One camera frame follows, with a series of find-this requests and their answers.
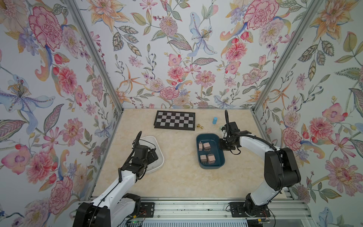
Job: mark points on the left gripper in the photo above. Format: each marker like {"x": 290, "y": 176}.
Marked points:
{"x": 151, "y": 157}

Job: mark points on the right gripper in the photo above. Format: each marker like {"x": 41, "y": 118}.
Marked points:
{"x": 221, "y": 145}

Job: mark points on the white storage box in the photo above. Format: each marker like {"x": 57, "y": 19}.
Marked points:
{"x": 155, "y": 158}

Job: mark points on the teal storage box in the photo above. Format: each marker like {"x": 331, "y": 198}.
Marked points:
{"x": 213, "y": 139}

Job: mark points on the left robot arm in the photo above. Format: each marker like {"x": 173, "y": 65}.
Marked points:
{"x": 116, "y": 206}

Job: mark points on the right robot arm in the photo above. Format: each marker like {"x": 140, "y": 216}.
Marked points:
{"x": 280, "y": 166}

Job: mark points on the black white chessboard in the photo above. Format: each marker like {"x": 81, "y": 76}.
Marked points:
{"x": 173, "y": 120}

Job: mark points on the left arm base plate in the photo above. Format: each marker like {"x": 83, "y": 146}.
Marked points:
{"x": 143, "y": 210}

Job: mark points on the aluminium rail frame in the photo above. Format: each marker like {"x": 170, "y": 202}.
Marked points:
{"x": 215, "y": 212}

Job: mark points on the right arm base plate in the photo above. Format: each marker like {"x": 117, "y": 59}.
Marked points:
{"x": 248, "y": 210}

